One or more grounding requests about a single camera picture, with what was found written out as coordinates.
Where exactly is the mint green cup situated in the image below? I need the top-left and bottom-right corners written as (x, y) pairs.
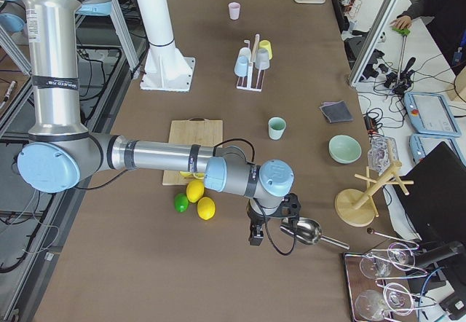
top-left (268, 117), bottom-right (286, 140)

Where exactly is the grey cup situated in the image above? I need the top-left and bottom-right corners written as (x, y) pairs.
top-left (254, 48), bottom-right (270, 71)

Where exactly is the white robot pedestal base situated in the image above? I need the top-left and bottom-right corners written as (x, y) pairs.
top-left (137, 0), bottom-right (195, 92)

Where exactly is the wooden cutting board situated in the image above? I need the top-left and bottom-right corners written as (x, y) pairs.
top-left (162, 119), bottom-right (223, 186)

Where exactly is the metal scoop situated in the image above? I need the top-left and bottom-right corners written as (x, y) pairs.
top-left (280, 217), bottom-right (350, 251)

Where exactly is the wine glass rack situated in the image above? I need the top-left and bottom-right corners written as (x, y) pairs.
top-left (343, 240), bottom-right (436, 321)

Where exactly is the black laptop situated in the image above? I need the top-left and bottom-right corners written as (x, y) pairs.
top-left (396, 142), bottom-right (466, 243)

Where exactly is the yellow lemon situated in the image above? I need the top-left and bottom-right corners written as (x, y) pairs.
top-left (186, 179), bottom-right (205, 203)
top-left (197, 197), bottom-right (216, 221)

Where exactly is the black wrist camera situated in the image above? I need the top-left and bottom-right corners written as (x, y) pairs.
top-left (280, 193), bottom-right (301, 226)

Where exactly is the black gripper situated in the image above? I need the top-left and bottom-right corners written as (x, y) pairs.
top-left (247, 198), bottom-right (276, 246)

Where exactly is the grey folded cloth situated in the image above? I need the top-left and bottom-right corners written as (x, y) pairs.
top-left (320, 101), bottom-right (353, 123)

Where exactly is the light blue cup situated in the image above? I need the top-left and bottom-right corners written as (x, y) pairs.
top-left (234, 55), bottom-right (249, 77)

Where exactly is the cream white cup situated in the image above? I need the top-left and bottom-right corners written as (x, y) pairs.
top-left (238, 47), bottom-right (252, 61)

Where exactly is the pink cup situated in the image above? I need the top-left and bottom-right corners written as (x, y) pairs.
top-left (228, 1), bottom-right (241, 20)

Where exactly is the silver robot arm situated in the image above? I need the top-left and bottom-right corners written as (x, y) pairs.
top-left (17, 0), bottom-right (301, 246)

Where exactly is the person's hand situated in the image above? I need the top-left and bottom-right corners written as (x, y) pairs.
top-left (390, 15), bottom-right (412, 30)

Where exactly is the glass container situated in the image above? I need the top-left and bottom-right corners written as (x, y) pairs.
top-left (368, 137), bottom-right (399, 174)

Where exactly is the mint green bowl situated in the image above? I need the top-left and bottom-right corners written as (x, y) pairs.
top-left (328, 135), bottom-right (362, 164)

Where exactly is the white wire cup rack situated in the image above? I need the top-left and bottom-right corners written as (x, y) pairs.
top-left (236, 34), bottom-right (265, 92)

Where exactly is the lemon slice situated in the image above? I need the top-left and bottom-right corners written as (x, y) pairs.
top-left (178, 171), bottom-right (192, 178)

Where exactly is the yellow cup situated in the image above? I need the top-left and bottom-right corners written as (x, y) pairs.
top-left (259, 39), bottom-right (273, 60)

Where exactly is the green lime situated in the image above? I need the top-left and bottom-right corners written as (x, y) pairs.
top-left (174, 193), bottom-right (190, 213)

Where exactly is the blue teach pendant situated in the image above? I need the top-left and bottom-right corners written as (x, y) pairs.
top-left (403, 93), bottom-right (462, 137)
top-left (409, 133), bottom-right (465, 164)

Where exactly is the wooden mug tree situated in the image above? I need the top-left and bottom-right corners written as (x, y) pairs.
top-left (334, 146), bottom-right (414, 227)

